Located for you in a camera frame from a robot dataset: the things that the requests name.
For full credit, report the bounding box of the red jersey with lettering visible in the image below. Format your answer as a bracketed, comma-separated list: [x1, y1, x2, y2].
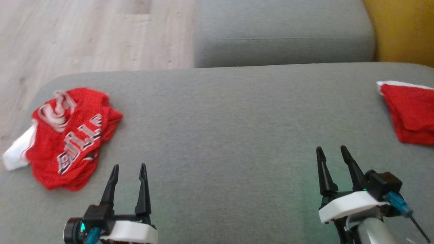
[2, 87, 123, 191]

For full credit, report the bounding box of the red garment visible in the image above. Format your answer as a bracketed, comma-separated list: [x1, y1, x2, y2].
[376, 81, 434, 146]

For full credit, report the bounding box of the yellow sofa cushion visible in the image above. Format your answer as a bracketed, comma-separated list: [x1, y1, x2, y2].
[363, 0, 434, 68]

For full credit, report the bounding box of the grey fabric sofa seat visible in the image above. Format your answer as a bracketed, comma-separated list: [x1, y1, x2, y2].
[0, 62, 434, 244]

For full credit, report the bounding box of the grey sofa chaise cushion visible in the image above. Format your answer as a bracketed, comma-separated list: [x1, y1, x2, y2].
[194, 0, 375, 68]

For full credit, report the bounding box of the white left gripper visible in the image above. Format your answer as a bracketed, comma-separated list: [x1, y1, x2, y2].
[98, 163, 159, 244]

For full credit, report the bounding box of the blue left camera cable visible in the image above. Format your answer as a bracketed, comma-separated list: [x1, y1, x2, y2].
[85, 227, 102, 244]

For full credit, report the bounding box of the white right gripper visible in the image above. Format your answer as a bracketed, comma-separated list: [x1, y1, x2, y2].
[316, 145, 387, 224]

